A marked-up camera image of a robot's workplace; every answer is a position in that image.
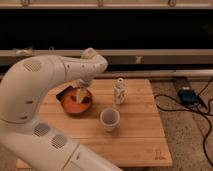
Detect orange ceramic bowl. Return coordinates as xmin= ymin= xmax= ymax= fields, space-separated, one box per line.
xmin=61 ymin=88 xmax=93 ymax=115

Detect black cable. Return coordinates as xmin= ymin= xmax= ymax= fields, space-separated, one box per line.
xmin=153 ymin=77 xmax=213 ymax=168

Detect white patterned ceramic bottle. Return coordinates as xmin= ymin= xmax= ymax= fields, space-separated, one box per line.
xmin=114 ymin=78 xmax=126 ymax=105

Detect black power adapter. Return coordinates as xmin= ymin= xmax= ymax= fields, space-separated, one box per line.
xmin=178 ymin=88 xmax=199 ymax=106

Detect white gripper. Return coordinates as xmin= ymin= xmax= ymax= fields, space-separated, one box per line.
xmin=76 ymin=79 xmax=92 ymax=103

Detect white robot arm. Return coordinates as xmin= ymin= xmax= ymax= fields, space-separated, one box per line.
xmin=0 ymin=48 xmax=122 ymax=171

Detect black flat object behind bowl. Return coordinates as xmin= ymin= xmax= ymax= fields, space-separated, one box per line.
xmin=56 ymin=86 xmax=73 ymax=101

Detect white ceramic cup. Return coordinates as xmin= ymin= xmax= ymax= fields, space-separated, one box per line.
xmin=100 ymin=108 xmax=120 ymax=132

